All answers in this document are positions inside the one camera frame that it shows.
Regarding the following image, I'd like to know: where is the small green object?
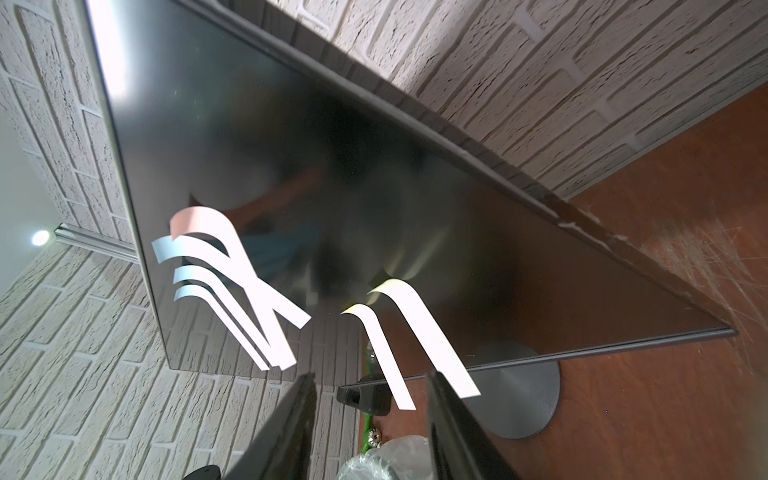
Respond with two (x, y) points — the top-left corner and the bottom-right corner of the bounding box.
(360, 344), (380, 454)

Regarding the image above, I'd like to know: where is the light blue sticky note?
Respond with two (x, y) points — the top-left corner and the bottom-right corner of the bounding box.
(152, 235), (311, 329)
(173, 265), (282, 371)
(173, 284), (271, 372)

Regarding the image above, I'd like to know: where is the round grey monitor base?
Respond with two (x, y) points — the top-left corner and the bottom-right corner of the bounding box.
(465, 341), (561, 440)

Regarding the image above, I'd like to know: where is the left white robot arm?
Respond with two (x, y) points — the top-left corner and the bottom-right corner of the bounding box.
(183, 465), (222, 480)

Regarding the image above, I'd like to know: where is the light green sticky note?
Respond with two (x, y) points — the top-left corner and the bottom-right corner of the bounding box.
(370, 278), (481, 398)

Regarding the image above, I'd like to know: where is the clear plastic bin liner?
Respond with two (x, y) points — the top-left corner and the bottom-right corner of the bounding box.
(337, 435), (434, 480)

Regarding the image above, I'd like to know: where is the black box under monitor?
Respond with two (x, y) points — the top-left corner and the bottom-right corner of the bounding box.
(336, 375), (393, 417)

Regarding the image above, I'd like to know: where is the black flat monitor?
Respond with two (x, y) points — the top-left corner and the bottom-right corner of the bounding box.
(76, 1), (733, 386)

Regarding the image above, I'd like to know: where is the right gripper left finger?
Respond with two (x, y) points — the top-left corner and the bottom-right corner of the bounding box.
(224, 373), (317, 479)

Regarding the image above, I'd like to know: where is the pink sticky note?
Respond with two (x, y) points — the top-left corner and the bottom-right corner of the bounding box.
(170, 206), (296, 370)

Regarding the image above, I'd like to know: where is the yellow sticky note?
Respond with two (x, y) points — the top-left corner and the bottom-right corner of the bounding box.
(343, 304), (416, 411)

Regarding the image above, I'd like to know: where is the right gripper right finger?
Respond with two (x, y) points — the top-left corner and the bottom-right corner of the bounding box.
(426, 371), (519, 479)

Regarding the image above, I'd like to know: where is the left aluminium corner post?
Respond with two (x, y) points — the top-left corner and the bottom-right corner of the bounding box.
(54, 223), (140, 264)

